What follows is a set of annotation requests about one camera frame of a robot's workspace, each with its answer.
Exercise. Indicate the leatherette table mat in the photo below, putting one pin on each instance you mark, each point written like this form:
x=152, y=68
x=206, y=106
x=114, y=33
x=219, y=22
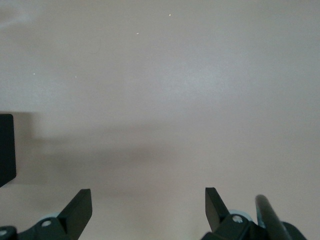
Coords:
x=160, y=100

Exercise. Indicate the black plastic box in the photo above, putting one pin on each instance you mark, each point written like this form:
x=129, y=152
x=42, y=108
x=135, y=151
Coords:
x=7, y=150

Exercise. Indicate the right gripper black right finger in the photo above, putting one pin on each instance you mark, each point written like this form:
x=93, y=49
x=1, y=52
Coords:
x=215, y=212

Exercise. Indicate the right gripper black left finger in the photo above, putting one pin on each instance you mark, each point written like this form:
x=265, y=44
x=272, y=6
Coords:
x=75, y=215

